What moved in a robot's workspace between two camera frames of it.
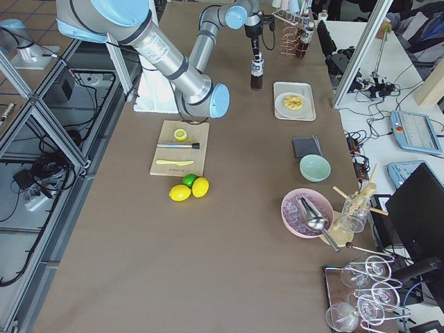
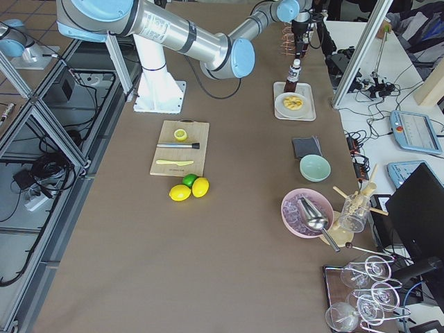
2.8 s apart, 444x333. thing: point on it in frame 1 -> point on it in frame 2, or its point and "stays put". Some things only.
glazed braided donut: [293, 103] stays put
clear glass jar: [354, 214] stays put
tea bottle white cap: [257, 73] -> [293, 77]
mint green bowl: [315, 168] stays put
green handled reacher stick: [374, 74] stays put
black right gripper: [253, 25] -> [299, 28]
